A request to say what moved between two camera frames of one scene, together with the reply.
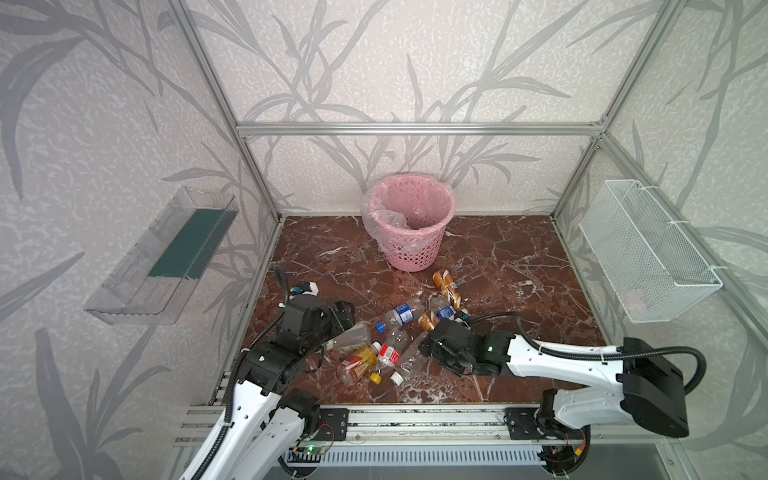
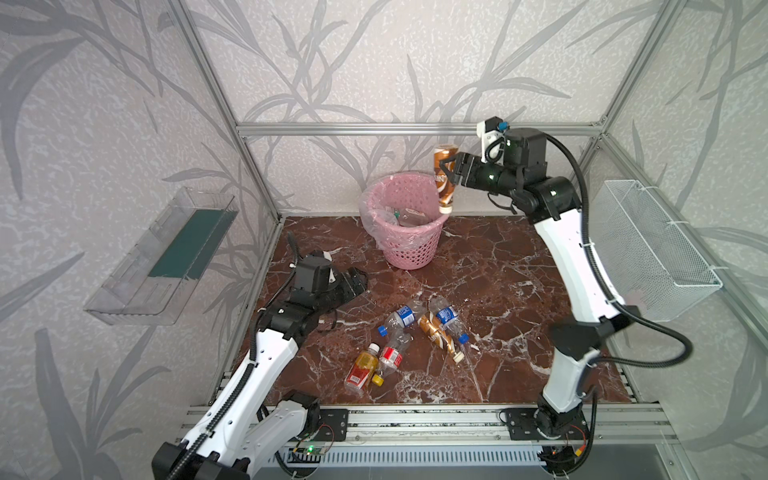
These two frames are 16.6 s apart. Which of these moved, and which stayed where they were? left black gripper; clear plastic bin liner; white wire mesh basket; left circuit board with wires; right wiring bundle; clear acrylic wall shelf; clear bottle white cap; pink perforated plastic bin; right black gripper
Moved: left black gripper; right black gripper; clear bottle white cap
Stayed: clear acrylic wall shelf; right wiring bundle; clear plastic bin liner; pink perforated plastic bin; left circuit board with wires; white wire mesh basket
